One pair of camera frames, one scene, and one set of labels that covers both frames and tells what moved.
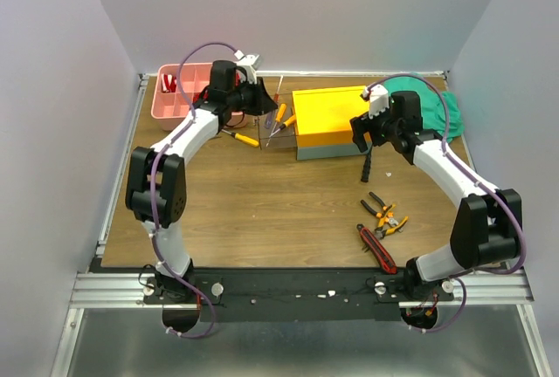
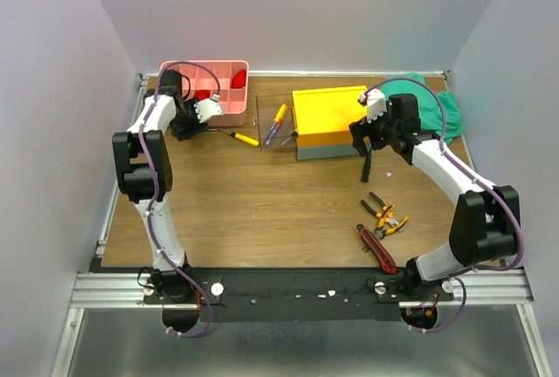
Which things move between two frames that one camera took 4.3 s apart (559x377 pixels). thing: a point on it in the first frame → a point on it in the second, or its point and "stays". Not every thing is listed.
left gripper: [261, 100] → [185, 133]
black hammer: [365, 174] stays
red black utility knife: [370, 243] stays
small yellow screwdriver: [285, 124] → [293, 134]
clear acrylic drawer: [278, 128] stays
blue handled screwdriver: [277, 95] → [272, 133]
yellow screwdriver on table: [243, 138] stays
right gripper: [361, 129] stays
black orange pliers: [387, 210] stays
